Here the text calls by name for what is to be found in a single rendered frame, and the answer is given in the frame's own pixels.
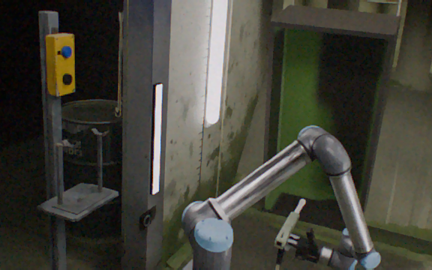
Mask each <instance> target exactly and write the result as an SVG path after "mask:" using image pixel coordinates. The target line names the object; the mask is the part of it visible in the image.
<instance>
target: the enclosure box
mask: <svg viewBox="0 0 432 270"><path fill-rule="evenodd" d="M400 21H401V16H400V15H397V16H396V15H392V14H384V13H367V12H358V11H351V10H334V9H325V8H317V7H310V6H301V5H292V4H290V5H287V6H286V8H285V9H284V10H283V11H281V12H280V13H279V14H278V15H277V16H275V17H274V19H273V20H272V21H271V22H270V34H269V51H268V67H267V83H266V101H265V133H264V150H263V165H264V164H265V163H267V162H269V160H271V159H272V158H273V157H274V156H276V155H277V154H280V153H281V152H282V151H283V150H284V149H285V148H286V147H289V146H290V145H292V144H293V143H294V142H295V141H296V140H297V139H298V136H299V134H300V133H301V132H302V129H304V128H306V127H307V126H317V127H319V128H323V129H324V130H325V132H327V133H328V134H331V135H332V136H334V137H335V138H336V139H337V141H338V142H339V143H341V145H342V146H343V147H344V149H345V150H346V153H347V155H348V157H349V160H350V161H351V164H352V169H350V170H349V173H351V176H352V180H353V184H354V186H355V191H356V194H357V197H358V201H359V204H361V209H362V211H363V215H365V209H366V206H367V203H368V194H369V190H370V185H371V181H372V177H373V172H374V164H375V159H376V154H377V146H378V142H379V136H380V128H381V127H382V123H383V115H384V110H385V105H386V97H387V93H388V87H389V80H390V75H391V71H392V66H393V61H394V57H395V49H396V43H397V39H398V31H399V26H400ZM301 199H304V200H305V204H304V205H303V206H302V208H301V211H300V213H299V215H300V216H299V219H298V221H304V222H305V223H308V224H314V225H317V226H321V227H327V228H331V229H334V230H339V231H344V229H345V228H346V225H345V223H344V218H343V215H342V213H341V208H339V205H338V201H337V198H336V196H335V191H334V188H333V186H332V183H331V179H330V177H328V176H326V175H325V174H324V172H323V168H322V166H321V164H320V162H318V160H317V159H315V160H314V161H313V162H312V163H309V164H308V165H306V166H305V167H303V168H302V169H300V170H299V172H297V173H296V174H294V175H293V176H291V177H290V178H288V179H287V180H285V181H284V183H282V184H281V185H279V186H277V187H276V188H275V189H273V190H272V191H270V193H269V194H266V195H265V196H264V197H263V198H262V199H261V211H264V212H266V213H270V214H273V215H280V216H283V217H286V218H288V217H289V216H290V214H291V212H294V211H295V210H296V208H297V206H298V205H299V203H300V200H301Z"/></svg>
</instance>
